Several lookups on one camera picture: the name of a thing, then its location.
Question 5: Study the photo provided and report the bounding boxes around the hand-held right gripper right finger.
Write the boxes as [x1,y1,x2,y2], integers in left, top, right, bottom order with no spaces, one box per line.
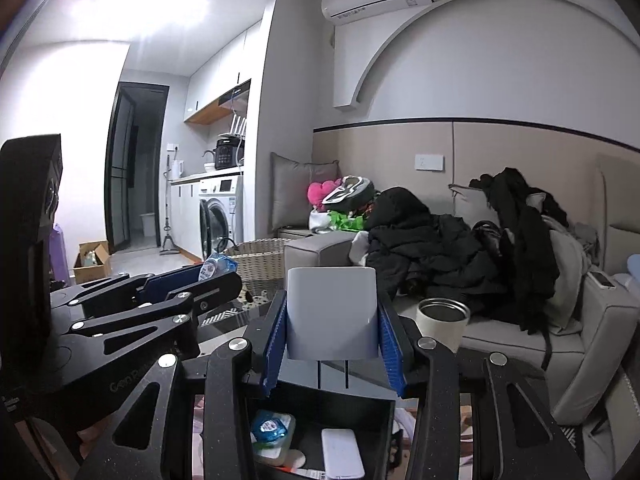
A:
[375,302,591,480]

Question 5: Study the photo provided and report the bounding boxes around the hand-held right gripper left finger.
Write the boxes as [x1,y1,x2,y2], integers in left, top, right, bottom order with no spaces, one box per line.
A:
[75,302,291,480]

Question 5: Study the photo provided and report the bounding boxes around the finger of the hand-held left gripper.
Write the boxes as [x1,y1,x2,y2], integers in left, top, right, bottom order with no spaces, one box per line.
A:
[70,274,244,362]
[50,263,204,319]

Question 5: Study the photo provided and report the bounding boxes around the blue white plastic packet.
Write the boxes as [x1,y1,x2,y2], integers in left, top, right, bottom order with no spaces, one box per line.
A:
[199,254,238,283]

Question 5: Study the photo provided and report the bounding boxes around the white square charger plug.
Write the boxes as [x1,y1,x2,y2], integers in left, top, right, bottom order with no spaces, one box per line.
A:
[286,266,377,391]

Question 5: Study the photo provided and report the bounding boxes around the large black cardboard box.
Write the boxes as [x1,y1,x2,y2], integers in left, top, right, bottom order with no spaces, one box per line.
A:
[245,360,403,480]

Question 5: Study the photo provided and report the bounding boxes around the green earplug box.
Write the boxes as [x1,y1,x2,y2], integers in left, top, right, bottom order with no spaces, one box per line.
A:
[251,409,297,467]

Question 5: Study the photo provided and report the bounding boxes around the white power bank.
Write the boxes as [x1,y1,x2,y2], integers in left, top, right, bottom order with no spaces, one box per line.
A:
[321,427,366,480]

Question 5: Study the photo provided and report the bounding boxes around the purple plastic bin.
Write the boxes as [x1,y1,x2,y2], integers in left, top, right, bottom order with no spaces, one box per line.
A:
[50,222,71,286]

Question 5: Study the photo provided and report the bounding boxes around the upright mop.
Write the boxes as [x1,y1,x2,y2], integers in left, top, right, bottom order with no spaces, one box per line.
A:
[159,155,176,256]

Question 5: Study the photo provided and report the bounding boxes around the wicker chair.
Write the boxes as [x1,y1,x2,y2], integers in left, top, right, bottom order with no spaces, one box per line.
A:
[222,238,296,301]

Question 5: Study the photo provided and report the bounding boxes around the white cup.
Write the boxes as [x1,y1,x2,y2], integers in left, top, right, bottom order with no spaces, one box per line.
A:
[415,297,471,353]

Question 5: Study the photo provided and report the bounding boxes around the brown cardboard box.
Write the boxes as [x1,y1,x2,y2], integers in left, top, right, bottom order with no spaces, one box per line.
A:
[72,240,112,283]

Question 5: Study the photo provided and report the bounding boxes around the white low cabinet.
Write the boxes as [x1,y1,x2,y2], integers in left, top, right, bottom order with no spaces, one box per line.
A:
[167,175,201,256]

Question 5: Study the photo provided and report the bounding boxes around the white washing machine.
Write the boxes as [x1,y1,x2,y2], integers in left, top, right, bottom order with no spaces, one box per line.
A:
[198,175,244,261]

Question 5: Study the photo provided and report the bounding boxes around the black clothes pile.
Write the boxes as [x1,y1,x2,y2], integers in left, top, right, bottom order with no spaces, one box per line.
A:
[367,167,571,336]

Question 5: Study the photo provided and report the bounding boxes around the black framed glass door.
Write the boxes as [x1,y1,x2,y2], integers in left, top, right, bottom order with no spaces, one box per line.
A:
[104,81,168,256]

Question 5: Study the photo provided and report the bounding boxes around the black countertop appliance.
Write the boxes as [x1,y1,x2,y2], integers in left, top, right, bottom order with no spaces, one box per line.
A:
[215,137,244,171]

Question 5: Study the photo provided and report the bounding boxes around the green bag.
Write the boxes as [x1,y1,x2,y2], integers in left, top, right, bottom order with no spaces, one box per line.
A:
[327,210,371,233]

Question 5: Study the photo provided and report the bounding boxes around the pink plush toy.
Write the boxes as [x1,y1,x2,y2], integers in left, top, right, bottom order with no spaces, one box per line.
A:
[306,178,343,208]

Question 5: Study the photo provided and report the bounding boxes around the black white bag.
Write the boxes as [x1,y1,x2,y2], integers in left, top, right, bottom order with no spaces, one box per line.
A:
[320,176,376,213]

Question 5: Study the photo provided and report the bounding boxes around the grey sofa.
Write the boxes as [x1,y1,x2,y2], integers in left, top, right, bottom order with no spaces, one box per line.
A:
[277,152,640,426]

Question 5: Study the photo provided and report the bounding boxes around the grey garment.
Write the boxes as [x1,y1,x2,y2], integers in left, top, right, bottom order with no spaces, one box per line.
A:
[545,215,601,336]

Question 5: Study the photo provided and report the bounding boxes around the white wall cabinet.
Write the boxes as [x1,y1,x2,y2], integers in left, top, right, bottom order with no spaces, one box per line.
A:
[182,20,263,126]

